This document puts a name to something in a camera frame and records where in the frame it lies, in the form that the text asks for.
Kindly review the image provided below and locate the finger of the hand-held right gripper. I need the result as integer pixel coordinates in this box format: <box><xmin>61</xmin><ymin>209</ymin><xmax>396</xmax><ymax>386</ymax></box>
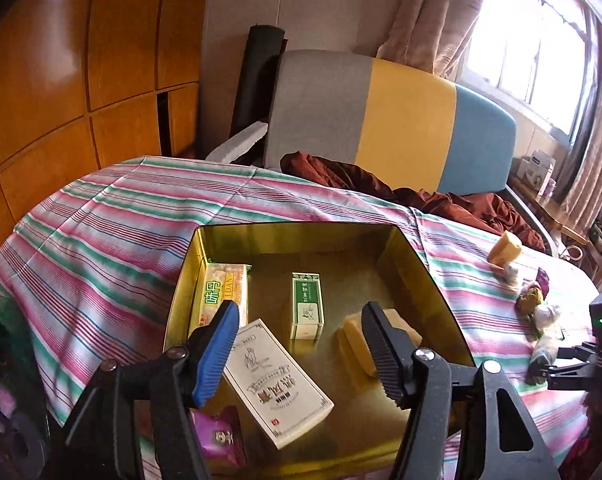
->
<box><xmin>556</xmin><ymin>342</ymin><xmax>599</xmax><ymax>361</ymax></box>
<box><xmin>527</xmin><ymin>359</ymin><xmax>602</xmax><ymax>390</ymax></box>

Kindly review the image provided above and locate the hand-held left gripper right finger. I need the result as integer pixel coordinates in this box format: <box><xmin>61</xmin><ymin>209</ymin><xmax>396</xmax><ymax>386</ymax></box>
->
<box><xmin>361</xmin><ymin>301</ymin><xmax>562</xmax><ymax>480</ymax></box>

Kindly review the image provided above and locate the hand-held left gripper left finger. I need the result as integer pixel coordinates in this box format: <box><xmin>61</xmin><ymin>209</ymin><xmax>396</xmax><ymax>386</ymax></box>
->
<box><xmin>56</xmin><ymin>300</ymin><xmax>242</xmax><ymax>480</ymax></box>

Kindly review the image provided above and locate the yellow soap block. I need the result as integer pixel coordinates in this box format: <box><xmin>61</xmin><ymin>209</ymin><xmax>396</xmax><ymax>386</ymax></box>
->
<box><xmin>487</xmin><ymin>231</ymin><xmax>523</xmax><ymax>265</ymax></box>
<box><xmin>337</xmin><ymin>308</ymin><xmax>422</xmax><ymax>378</ymax></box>

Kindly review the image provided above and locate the large white printed box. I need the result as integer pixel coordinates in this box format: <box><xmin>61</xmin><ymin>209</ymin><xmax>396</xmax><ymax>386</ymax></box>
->
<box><xmin>223</xmin><ymin>317</ymin><xmax>335</xmax><ymax>450</ymax></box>

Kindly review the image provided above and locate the yellow green carton box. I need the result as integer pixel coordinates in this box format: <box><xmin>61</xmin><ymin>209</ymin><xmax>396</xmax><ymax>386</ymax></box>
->
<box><xmin>188</xmin><ymin>261</ymin><xmax>252</xmax><ymax>341</ymax></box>

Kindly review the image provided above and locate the pink purple snack packet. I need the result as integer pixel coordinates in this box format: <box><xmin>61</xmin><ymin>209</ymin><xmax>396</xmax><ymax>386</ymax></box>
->
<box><xmin>190</xmin><ymin>406</ymin><xmax>246</xmax><ymax>473</ymax></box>

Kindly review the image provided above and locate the small green white box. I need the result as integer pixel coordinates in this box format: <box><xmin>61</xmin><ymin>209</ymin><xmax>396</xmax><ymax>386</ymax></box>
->
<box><xmin>291</xmin><ymin>272</ymin><xmax>326</xmax><ymax>342</ymax></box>

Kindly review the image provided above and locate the gold square tin box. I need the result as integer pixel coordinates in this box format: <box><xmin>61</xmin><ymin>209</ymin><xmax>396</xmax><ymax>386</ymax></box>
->
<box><xmin>162</xmin><ymin>223</ymin><xmax>476</xmax><ymax>476</ymax></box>

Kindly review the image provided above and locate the brown yellow small lump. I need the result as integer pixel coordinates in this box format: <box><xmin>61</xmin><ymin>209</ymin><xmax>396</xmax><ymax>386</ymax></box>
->
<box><xmin>516</xmin><ymin>282</ymin><xmax>546</xmax><ymax>317</ymax></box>

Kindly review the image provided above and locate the wooden side table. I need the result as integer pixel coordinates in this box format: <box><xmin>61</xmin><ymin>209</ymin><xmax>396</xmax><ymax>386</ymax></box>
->
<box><xmin>508</xmin><ymin>175</ymin><xmax>602</xmax><ymax>261</ymax></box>

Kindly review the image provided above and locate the rust brown crumpled cloth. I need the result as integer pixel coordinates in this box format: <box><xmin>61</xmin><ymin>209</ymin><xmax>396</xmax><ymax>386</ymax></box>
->
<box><xmin>280</xmin><ymin>150</ymin><xmax>546</xmax><ymax>251</ymax></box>

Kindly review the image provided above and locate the pink green striped tablecloth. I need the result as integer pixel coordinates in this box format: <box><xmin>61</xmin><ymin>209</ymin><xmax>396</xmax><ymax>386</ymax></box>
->
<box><xmin>0</xmin><ymin>155</ymin><xmax>602</xmax><ymax>480</ymax></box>

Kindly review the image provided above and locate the white cardboard box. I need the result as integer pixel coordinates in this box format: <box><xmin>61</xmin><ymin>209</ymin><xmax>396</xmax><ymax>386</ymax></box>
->
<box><xmin>518</xmin><ymin>151</ymin><xmax>556</xmax><ymax>196</ymax></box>

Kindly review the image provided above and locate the beige patterned curtain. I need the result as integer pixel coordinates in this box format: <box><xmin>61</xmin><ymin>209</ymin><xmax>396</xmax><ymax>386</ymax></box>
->
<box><xmin>378</xmin><ymin>0</ymin><xmax>494</xmax><ymax>81</ymax></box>
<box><xmin>558</xmin><ymin>10</ymin><xmax>602</xmax><ymax>231</ymax></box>

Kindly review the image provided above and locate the white foam piece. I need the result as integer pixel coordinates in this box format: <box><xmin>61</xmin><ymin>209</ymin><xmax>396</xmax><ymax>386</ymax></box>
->
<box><xmin>204</xmin><ymin>121</ymin><xmax>269</xmax><ymax>162</ymax></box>

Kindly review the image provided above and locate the grey yellow blue sofa chair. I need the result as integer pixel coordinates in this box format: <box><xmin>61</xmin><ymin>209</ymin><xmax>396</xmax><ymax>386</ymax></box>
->
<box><xmin>261</xmin><ymin>50</ymin><xmax>549</xmax><ymax>256</ymax></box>

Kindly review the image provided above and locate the black rolled mat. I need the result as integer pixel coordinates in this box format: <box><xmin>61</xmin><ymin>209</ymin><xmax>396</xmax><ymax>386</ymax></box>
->
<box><xmin>229</xmin><ymin>25</ymin><xmax>286</xmax><ymax>141</ymax></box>

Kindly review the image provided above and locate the bright window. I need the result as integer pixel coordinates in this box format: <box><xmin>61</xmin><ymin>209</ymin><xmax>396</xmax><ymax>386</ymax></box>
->
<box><xmin>461</xmin><ymin>0</ymin><xmax>594</xmax><ymax>136</ymax></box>

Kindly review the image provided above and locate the orange wooden cabinet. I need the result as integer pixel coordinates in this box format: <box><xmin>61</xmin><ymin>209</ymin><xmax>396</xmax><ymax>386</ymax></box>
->
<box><xmin>0</xmin><ymin>0</ymin><xmax>214</xmax><ymax>271</ymax></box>

